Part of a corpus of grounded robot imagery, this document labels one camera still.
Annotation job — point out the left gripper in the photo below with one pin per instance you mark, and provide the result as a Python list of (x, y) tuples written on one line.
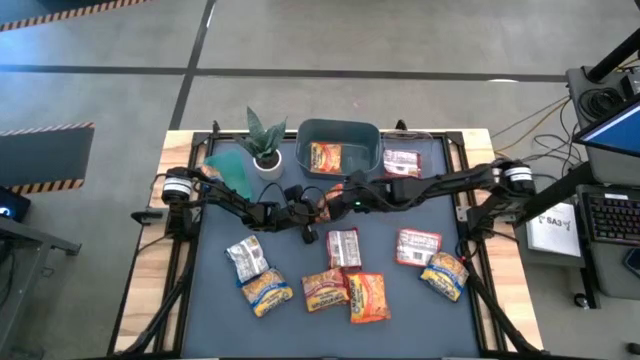
[(299, 215)]

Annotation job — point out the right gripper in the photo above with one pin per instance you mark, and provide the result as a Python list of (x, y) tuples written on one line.
[(367, 197)]

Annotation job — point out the red beef ramen pack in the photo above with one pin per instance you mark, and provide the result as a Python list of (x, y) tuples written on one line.
[(344, 248), (324, 290), (401, 162)]

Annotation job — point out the red white packet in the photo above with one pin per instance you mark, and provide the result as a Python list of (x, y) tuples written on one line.
[(417, 246)]

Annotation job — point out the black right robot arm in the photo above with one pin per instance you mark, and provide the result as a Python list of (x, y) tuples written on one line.
[(440, 184)]

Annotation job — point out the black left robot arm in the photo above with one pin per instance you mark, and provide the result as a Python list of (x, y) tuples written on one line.
[(235, 202)]

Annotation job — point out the grey-blue plastic bin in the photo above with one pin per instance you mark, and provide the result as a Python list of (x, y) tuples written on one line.
[(360, 155)]

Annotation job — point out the snake plant in white pot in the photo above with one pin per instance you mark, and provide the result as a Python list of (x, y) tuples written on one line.
[(260, 140)]

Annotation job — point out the clear plastic bin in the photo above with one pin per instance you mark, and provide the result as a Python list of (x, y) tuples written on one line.
[(425, 150)]

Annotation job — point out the teal plastic bin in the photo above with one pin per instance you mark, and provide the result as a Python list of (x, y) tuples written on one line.
[(230, 167)]

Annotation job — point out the white paper sign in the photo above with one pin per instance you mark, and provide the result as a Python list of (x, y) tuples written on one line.
[(552, 235)]

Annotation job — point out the black caster wheel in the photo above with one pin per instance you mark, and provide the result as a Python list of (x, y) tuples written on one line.
[(581, 300)]

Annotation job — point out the grey equipment cart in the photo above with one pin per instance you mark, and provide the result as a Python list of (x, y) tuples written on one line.
[(574, 80)]

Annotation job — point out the black backlit keyboard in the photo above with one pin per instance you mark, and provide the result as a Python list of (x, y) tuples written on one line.
[(612, 217)]

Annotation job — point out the grey operator desk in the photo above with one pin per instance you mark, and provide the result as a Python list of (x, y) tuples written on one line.
[(610, 275)]

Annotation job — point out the black hazard-striped floor mat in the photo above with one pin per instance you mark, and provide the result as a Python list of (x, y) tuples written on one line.
[(45, 155)]

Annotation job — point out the computer monitor with blue screen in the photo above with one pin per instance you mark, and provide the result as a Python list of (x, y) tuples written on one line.
[(617, 132)]

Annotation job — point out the grey metal side table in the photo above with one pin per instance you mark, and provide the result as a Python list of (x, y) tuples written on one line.
[(35, 237)]

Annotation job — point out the dark smartphone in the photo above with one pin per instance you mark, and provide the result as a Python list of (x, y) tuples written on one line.
[(634, 262)]

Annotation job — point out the black monitor pole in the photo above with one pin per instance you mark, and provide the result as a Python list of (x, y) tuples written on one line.
[(612, 60)]

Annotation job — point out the black device with blue light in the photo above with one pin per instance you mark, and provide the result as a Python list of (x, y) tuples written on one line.
[(12, 205)]

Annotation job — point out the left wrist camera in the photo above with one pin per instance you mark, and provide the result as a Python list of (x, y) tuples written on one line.
[(294, 193)]

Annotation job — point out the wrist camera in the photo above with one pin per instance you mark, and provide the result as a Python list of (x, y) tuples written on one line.
[(358, 178), (294, 193)]

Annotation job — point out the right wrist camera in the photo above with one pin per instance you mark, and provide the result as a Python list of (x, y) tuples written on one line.
[(358, 178)]

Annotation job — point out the grey metal bracket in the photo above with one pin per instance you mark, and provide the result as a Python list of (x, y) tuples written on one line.
[(463, 213)]

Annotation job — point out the black aluminium rig frame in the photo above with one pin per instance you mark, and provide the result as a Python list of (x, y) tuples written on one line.
[(201, 139)]

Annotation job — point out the black frame clamp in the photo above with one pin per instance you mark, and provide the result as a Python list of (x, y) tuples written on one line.
[(145, 216)]

